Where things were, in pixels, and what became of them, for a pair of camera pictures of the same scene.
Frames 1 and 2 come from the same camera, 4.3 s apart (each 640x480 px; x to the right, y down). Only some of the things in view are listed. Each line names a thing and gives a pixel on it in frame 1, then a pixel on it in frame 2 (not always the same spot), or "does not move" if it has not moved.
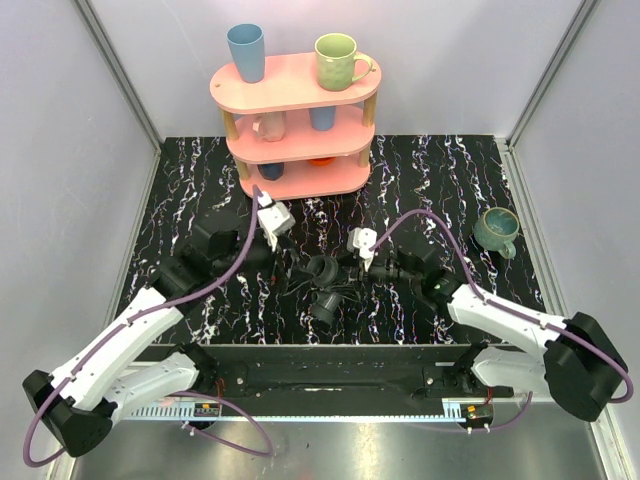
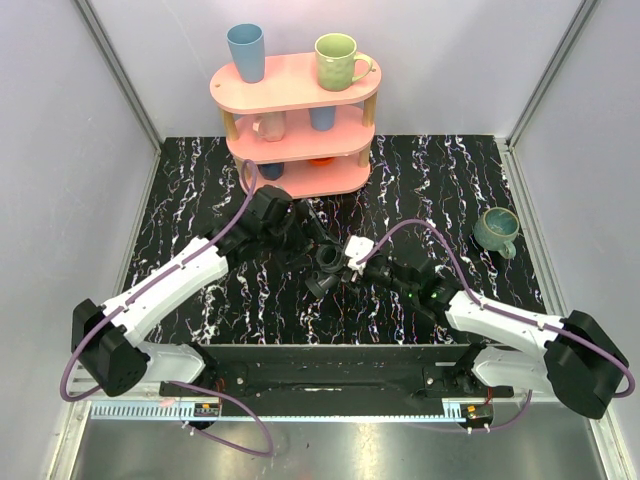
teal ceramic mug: [496, 230] does not move
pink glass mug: [270, 125] does not move
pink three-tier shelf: [293, 139] does not move
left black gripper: [282, 259] -> [310, 230]
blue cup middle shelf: [323, 118] does not move
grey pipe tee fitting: [324, 305] -> [321, 284]
